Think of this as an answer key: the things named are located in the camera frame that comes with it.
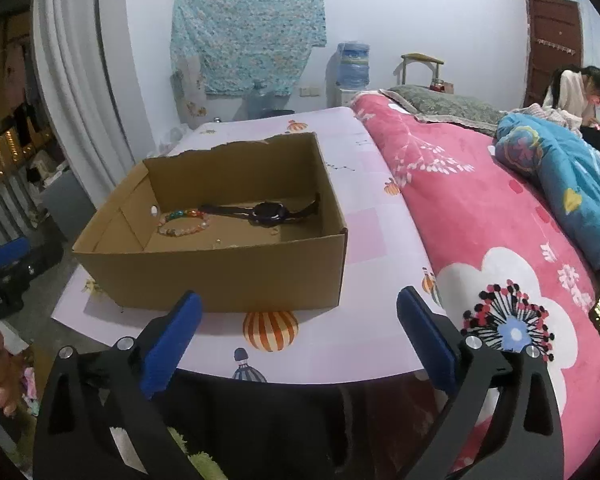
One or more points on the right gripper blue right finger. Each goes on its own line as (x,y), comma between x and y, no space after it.
(433,337)

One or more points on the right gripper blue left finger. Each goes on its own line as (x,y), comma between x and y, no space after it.
(164,341)

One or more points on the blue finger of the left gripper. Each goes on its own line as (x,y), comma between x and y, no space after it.
(14,250)

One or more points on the dark blue smart watch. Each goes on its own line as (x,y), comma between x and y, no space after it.
(267,214)

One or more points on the person left hand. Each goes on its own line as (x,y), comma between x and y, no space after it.
(11,374)

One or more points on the grey cabinet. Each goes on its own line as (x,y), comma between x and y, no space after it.
(68,204)

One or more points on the pink floral blanket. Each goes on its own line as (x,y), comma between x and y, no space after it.
(500,266)

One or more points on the brown cardboard box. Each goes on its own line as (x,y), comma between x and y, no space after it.
(149,244)

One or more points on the white plastic bag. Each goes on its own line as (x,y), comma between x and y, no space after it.
(170,140)

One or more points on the blue patterned quilt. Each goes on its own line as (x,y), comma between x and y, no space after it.
(564,167)

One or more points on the black waste bin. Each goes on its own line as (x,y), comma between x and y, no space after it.
(276,113)

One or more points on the white curtain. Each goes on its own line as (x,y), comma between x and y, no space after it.
(84,64)

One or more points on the grey patterned blanket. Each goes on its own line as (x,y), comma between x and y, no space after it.
(435,107)

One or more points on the white water dispenser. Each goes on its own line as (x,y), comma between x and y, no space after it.
(337,96)

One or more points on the wooden chair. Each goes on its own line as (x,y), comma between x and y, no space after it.
(422,67)

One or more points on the seated person white sweater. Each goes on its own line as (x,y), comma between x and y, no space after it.
(576,90)

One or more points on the blue water jug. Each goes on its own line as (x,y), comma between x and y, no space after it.
(353,65)

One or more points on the dark red door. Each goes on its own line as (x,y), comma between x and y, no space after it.
(555,40)

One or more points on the teal floral wall cloth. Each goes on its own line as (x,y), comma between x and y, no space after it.
(239,42)

